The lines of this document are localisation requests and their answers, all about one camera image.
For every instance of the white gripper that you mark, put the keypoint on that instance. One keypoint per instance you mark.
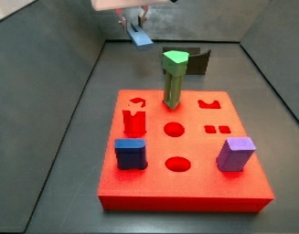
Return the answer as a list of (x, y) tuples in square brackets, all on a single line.
[(101, 5)]

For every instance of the light blue double-square block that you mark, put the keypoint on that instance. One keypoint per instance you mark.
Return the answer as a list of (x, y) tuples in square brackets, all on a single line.
[(137, 35)]

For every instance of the red shape-sorting board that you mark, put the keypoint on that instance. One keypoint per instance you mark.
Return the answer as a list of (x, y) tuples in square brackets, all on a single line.
[(181, 179)]

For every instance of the green triangular peg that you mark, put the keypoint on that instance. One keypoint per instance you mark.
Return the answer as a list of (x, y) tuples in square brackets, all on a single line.
[(175, 61)]

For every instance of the black curved holder stand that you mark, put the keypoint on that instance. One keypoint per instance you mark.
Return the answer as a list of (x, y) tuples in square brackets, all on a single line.
[(197, 60)]

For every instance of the red star peg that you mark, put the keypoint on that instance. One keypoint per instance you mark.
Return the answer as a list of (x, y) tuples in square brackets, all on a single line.
[(133, 124)]

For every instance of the dark blue peg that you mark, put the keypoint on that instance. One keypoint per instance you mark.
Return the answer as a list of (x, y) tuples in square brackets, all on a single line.
[(131, 154)]

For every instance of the purple rectangular peg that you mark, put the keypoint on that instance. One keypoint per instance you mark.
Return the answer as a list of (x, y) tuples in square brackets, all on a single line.
[(235, 153)]

